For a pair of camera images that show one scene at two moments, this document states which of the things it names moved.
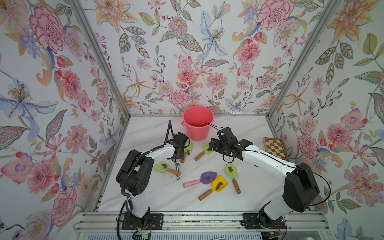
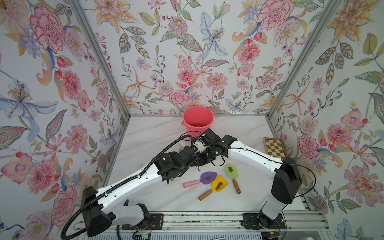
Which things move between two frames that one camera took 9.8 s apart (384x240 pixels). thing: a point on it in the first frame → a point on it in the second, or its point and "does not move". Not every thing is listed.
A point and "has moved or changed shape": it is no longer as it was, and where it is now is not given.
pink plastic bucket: [198, 120] does not move
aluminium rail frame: [111, 222] does not move
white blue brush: [177, 169] has moved or changed shape
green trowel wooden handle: [232, 172] does not move
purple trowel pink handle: [206, 178] does not move
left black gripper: [182, 154] → [185, 170]
